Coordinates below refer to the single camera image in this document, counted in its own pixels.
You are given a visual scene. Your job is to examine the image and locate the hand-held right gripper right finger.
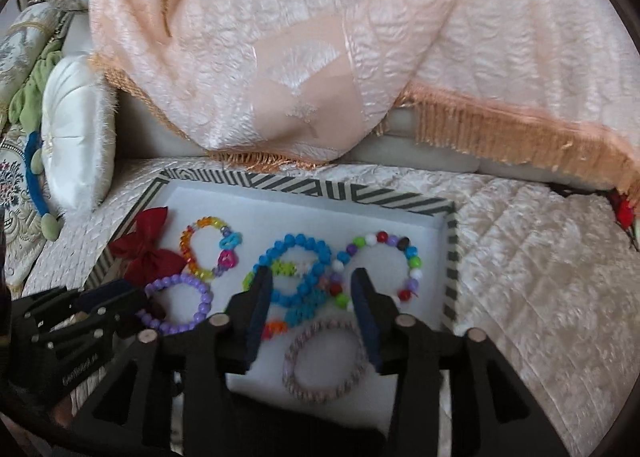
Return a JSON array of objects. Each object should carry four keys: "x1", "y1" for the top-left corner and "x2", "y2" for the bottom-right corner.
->
[{"x1": 350, "y1": 268, "x2": 571, "y2": 457}]

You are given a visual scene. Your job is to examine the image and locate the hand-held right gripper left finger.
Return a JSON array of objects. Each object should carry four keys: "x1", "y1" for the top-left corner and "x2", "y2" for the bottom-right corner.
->
[{"x1": 75, "y1": 266, "x2": 275, "y2": 457}]

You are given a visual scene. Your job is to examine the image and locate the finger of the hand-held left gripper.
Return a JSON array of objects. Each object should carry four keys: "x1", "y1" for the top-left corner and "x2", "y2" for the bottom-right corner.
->
[
  {"x1": 80, "y1": 280, "x2": 147, "y2": 314},
  {"x1": 74, "y1": 308, "x2": 151, "y2": 340}
]

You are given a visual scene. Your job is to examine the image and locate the colourful flower bead bracelet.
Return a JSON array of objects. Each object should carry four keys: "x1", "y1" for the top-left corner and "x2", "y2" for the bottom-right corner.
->
[{"x1": 242, "y1": 261, "x2": 333, "y2": 340}]

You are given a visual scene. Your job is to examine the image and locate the purple bead bracelet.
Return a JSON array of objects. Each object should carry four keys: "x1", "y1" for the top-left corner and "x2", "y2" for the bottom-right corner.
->
[{"x1": 137, "y1": 273, "x2": 213, "y2": 336}]

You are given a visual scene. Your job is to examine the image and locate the red fabric bow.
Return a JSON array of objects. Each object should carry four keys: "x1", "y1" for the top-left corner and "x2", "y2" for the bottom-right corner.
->
[{"x1": 109, "y1": 206, "x2": 188, "y2": 288}]

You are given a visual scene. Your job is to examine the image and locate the rainbow crystal bead bracelet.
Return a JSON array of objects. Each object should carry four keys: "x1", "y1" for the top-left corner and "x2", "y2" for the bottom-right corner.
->
[{"x1": 179, "y1": 216, "x2": 244, "y2": 282}]

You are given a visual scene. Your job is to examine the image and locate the grey braided bracelet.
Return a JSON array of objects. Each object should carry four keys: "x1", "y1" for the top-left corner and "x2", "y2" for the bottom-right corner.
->
[{"x1": 281, "y1": 316, "x2": 375, "y2": 406}]

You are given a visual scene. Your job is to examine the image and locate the multicolour round bead bracelet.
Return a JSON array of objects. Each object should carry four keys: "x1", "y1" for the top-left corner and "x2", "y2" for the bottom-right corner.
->
[{"x1": 334, "y1": 231, "x2": 423, "y2": 310}]

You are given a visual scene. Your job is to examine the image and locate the blue bead bracelet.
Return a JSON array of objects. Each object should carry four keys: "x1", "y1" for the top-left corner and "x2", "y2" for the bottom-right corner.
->
[{"x1": 252, "y1": 233, "x2": 333, "y2": 309}]

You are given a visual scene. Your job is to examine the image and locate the striped chevron cardboard box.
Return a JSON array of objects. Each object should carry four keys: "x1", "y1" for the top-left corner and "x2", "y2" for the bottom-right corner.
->
[{"x1": 85, "y1": 167, "x2": 460, "y2": 418}]

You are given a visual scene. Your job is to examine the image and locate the green blue plush toy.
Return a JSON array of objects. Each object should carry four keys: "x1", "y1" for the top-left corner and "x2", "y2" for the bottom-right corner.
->
[{"x1": 22, "y1": 130, "x2": 62, "y2": 242}]

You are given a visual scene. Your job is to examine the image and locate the floral tapestry cushion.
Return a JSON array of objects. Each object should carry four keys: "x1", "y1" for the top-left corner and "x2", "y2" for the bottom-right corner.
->
[{"x1": 0, "y1": 124, "x2": 56, "y2": 289}]

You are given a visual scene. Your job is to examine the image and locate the cream quilted bedspread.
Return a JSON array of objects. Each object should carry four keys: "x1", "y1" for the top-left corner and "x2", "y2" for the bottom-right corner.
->
[{"x1": 22, "y1": 157, "x2": 640, "y2": 457}]

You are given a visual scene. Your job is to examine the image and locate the white round satin pillow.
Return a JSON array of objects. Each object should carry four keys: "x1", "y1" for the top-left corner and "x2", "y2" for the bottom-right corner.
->
[{"x1": 40, "y1": 53, "x2": 119, "y2": 214}]

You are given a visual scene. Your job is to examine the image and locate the beige upholstered backrest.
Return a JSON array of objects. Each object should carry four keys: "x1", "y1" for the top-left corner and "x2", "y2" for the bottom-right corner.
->
[{"x1": 112, "y1": 87, "x2": 626, "y2": 189}]

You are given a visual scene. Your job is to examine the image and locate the cream gold embroidered cushion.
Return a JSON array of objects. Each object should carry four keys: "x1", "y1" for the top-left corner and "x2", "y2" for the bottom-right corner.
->
[{"x1": 0, "y1": 2, "x2": 66, "y2": 108}]

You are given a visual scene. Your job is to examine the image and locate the small red object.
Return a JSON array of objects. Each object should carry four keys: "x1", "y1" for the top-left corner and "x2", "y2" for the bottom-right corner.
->
[{"x1": 612, "y1": 190, "x2": 640, "y2": 238}]

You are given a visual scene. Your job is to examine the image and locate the peach fringed blanket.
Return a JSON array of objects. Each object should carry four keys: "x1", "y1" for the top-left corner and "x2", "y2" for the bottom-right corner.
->
[{"x1": 87, "y1": 0, "x2": 640, "y2": 203}]

